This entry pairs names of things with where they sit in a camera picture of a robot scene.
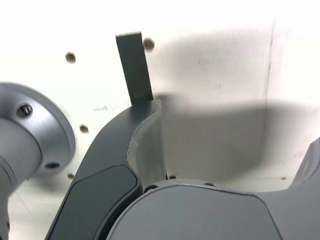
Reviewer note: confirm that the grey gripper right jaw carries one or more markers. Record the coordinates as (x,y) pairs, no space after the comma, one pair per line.
(200,215)

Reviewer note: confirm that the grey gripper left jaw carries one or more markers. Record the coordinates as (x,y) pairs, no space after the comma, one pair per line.
(100,175)

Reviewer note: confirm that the black tape strip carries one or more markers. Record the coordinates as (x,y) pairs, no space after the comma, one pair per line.
(135,70)

